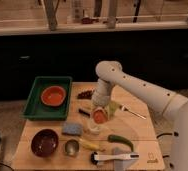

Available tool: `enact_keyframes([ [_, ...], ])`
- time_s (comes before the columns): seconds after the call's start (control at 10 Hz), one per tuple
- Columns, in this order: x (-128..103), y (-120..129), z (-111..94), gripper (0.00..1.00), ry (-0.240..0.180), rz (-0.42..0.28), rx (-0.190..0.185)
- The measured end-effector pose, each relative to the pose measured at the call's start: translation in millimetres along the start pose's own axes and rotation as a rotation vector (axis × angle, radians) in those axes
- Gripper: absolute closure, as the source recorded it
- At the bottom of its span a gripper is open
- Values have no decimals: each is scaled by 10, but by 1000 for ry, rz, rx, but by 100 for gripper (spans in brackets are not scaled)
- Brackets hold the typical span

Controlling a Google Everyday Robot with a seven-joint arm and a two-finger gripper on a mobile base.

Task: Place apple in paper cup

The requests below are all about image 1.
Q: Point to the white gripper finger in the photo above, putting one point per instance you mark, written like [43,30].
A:
[106,111]
[93,109]

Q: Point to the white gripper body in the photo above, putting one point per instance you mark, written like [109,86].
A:
[100,99]

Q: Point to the red apple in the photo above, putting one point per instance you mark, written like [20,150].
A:
[99,117]

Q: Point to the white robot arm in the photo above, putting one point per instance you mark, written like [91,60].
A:
[168,103]

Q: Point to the small metal cup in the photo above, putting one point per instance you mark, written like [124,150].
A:
[72,147]

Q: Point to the green lettuce leaf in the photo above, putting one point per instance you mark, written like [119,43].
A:
[111,108]

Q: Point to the dark red grapes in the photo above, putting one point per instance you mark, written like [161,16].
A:
[87,94]

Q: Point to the silver fork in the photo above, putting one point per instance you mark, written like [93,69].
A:
[123,108]

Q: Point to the blue sponge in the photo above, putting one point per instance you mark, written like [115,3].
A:
[72,129]

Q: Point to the green chili pepper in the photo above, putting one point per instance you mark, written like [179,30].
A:
[119,139]

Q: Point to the wooden board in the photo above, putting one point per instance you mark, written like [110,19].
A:
[139,130]

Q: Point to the white black dish brush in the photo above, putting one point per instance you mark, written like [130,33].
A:
[96,158]

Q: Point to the orange bowl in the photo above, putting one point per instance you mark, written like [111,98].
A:
[53,96]

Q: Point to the dark red bowl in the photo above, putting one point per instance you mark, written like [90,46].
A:
[44,143]

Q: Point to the grey cloth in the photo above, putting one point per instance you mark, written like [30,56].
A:
[119,165]

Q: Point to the green plastic tray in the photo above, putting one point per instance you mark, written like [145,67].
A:
[35,110]

